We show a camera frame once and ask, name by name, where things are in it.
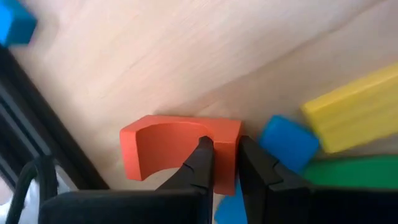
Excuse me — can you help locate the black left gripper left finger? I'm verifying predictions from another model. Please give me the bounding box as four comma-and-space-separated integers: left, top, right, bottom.
39, 136, 216, 224

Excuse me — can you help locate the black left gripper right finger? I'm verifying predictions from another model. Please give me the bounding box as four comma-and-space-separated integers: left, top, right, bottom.
238, 135, 398, 224

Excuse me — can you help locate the orange arch block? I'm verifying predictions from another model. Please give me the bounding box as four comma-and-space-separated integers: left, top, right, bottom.
119, 114, 243, 197

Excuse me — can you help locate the yellow block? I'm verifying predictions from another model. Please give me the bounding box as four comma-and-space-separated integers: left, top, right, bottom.
300, 62, 398, 154

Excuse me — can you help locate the long green block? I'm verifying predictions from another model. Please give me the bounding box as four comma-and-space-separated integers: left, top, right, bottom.
303, 154, 398, 190

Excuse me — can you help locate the small blue block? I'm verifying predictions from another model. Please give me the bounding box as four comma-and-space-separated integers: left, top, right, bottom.
0, 0, 38, 48

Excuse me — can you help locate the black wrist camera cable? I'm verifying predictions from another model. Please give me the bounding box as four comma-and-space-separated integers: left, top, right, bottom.
5, 154, 59, 224

